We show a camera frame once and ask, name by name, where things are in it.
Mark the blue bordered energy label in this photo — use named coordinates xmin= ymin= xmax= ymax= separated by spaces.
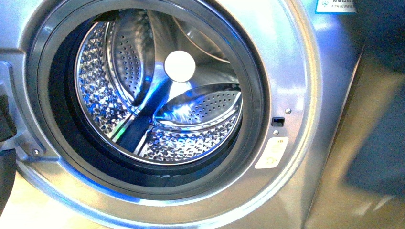
xmin=315 ymin=0 xmax=356 ymax=14

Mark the stainless steel washer drum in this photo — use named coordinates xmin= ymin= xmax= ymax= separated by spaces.
xmin=75 ymin=9 xmax=243 ymax=166

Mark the black rubber door gasket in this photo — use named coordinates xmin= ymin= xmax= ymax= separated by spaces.
xmin=27 ymin=0 xmax=269 ymax=200

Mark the washing machine glass door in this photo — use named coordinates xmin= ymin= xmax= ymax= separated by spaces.
xmin=0 ymin=95 xmax=17 ymax=215

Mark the grey front-load washing machine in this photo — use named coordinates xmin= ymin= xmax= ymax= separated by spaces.
xmin=0 ymin=0 xmax=359 ymax=229

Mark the black door latch slot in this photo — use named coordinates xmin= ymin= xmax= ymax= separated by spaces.
xmin=271 ymin=117 xmax=285 ymax=127

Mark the yellow warning sticker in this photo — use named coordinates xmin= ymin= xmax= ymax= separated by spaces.
xmin=255 ymin=137 xmax=289 ymax=169

